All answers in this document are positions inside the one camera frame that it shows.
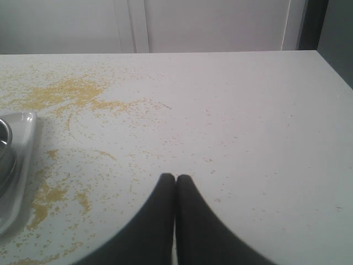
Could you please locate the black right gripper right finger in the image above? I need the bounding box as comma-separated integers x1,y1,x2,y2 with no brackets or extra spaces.
175,175,273,264

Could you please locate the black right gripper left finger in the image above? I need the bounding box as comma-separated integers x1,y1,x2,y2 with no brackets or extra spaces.
76,173,175,264

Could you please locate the round steel mesh sieve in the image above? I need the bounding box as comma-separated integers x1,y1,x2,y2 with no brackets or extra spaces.
1,119,17,197

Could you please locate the white square plastic tray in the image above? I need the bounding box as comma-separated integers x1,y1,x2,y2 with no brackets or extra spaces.
1,112,38,235

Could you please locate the white cabinet behind table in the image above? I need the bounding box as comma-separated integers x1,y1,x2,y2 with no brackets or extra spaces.
1,1,306,54

